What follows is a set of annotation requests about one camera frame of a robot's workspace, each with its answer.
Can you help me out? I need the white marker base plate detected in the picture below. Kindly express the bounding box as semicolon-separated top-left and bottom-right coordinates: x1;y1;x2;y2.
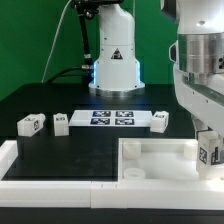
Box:
69;110;152;127

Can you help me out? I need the white U-shaped obstacle fence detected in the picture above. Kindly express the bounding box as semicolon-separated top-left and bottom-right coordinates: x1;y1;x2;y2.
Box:
0;140;224;210

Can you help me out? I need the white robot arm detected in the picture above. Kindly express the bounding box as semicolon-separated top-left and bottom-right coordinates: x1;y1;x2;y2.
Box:
71;0;224;167

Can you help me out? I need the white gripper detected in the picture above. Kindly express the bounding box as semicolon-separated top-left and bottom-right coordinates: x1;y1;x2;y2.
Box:
173;65;224;165

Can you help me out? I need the white square tabletop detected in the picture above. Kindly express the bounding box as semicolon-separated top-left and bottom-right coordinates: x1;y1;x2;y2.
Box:
118;138;224;181

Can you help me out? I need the black cable bundle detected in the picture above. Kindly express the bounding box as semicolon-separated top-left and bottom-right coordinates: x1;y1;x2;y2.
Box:
44;64;94;84

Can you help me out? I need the white cable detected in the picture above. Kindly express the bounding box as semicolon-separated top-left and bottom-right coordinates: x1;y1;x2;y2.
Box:
41;0;74;84

